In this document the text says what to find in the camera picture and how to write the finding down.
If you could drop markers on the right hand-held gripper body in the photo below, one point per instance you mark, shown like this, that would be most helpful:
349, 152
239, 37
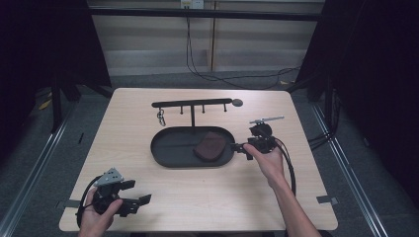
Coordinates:
262, 141

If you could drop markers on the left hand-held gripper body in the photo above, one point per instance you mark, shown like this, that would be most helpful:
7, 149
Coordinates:
107, 192

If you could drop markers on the black tray with hook rack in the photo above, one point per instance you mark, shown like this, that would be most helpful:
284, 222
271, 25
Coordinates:
174, 148

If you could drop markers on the person's right hand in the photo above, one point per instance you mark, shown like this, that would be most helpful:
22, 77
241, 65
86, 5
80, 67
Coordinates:
271, 166

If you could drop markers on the person's left hand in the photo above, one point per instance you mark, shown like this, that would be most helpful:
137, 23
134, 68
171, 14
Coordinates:
94, 222

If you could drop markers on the grey tape strip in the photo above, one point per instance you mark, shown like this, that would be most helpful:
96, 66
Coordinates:
326, 199
67, 203

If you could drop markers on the yellow floor marker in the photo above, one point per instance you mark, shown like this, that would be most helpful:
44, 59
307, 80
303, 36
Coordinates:
44, 104

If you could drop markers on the black curtain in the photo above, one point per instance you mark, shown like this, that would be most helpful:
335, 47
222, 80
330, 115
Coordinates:
42, 49
369, 65

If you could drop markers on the black horizontal bar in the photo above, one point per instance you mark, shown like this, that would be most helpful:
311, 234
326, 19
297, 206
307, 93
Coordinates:
204, 14

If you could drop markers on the metal floor rail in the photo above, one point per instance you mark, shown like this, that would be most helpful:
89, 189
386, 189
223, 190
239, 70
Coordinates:
29, 184
349, 177

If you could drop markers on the white wall outlet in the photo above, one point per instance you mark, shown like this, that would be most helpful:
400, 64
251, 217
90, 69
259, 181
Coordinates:
192, 4

